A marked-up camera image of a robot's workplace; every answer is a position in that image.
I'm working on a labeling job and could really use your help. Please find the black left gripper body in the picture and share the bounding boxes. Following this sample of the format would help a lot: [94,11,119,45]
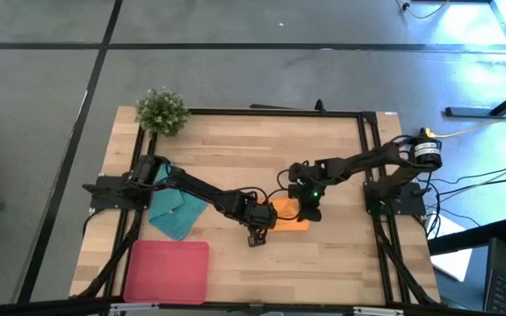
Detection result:
[233,192,279,248]

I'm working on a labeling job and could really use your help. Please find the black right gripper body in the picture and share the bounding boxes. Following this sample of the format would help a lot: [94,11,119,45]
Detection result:
[287,161,327,223]

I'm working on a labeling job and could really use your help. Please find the orange microfiber towel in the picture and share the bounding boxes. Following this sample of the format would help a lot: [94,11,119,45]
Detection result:
[262,196,311,233]

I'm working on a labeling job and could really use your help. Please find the teal microfiber towel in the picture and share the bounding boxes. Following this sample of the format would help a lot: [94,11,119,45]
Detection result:
[148,163,210,242]

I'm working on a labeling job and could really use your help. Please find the pink plastic basket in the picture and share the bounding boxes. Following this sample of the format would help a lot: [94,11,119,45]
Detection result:
[122,239,211,305]

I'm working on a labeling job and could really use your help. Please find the green potted plant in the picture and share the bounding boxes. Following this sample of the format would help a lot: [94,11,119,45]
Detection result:
[134,86,192,138]

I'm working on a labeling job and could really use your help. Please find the white board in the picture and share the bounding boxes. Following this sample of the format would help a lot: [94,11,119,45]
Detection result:
[425,212,474,283]

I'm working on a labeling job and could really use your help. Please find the black floor stand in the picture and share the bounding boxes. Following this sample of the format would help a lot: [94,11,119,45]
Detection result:
[444,80,506,120]

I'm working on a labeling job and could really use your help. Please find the black crossbar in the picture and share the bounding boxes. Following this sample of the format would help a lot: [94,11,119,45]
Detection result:
[0,296,506,316]

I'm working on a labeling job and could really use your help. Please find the black table frame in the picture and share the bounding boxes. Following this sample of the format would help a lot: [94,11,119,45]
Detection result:
[69,106,442,308]

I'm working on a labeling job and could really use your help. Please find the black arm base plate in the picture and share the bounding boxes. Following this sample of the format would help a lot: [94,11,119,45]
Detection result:
[363,180,427,217]
[82,174,152,212]

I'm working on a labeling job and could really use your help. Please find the silver metal bracket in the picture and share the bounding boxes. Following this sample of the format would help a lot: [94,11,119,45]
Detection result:
[110,301,160,316]
[352,305,406,316]

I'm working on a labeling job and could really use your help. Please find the black floor cables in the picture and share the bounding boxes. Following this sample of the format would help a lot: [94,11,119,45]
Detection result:
[413,153,506,229]

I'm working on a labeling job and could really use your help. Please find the yellow floor cable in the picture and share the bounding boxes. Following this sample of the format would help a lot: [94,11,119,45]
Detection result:
[430,106,506,140]

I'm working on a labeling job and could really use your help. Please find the yellow cable with black plug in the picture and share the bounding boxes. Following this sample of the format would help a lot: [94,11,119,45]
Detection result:
[394,0,452,20]

